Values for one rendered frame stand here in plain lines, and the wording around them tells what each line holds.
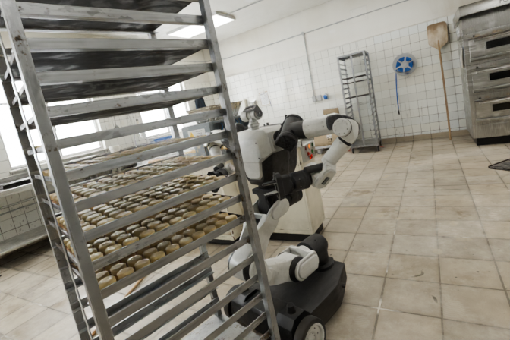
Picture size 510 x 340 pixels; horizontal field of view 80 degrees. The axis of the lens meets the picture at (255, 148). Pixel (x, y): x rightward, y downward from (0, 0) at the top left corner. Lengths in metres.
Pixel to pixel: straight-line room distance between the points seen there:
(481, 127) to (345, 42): 2.87
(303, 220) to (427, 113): 4.35
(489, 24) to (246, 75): 4.66
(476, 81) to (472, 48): 0.47
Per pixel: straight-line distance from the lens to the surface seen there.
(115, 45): 1.08
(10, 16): 1.00
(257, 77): 7.36
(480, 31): 5.51
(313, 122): 1.38
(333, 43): 6.73
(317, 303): 1.79
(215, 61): 1.21
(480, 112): 5.51
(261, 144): 1.49
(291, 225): 2.73
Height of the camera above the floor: 1.22
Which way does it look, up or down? 8 degrees down
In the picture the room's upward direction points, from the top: 12 degrees counter-clockwise
